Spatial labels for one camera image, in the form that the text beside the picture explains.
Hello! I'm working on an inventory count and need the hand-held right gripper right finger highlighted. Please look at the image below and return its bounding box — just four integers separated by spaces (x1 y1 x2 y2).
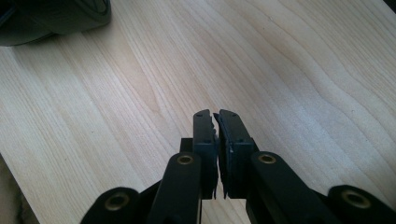
213 108 260 200

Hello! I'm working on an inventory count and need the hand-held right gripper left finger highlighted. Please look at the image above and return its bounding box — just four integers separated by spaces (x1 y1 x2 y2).
179 108 219 201

